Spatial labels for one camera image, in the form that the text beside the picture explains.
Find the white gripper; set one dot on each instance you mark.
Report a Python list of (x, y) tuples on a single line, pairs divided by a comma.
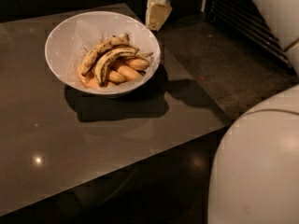
[(157, 14)]

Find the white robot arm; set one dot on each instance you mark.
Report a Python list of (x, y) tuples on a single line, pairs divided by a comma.
[(253, 175)]

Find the upper spotted banana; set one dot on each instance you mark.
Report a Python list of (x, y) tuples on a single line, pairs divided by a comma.
[(99, 49)]

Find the white bowl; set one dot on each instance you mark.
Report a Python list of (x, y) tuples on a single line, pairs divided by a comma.
[(70, 40)]

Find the yellow bread roll right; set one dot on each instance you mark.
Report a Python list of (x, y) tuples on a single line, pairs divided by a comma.
[(138, 64)]

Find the yellow bread roll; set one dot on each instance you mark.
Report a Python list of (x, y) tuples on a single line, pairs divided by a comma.
[(138, 64), (115, 77), (126, 71)]

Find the yellow bread roll middle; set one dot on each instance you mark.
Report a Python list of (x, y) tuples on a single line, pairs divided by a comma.
[(126, 71)]

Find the dark slatted vent grille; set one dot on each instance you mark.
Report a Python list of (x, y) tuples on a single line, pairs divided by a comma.
[(245, 17)]

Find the yellow bread roll left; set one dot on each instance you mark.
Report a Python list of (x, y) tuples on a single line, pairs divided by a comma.
[(115, 77)]

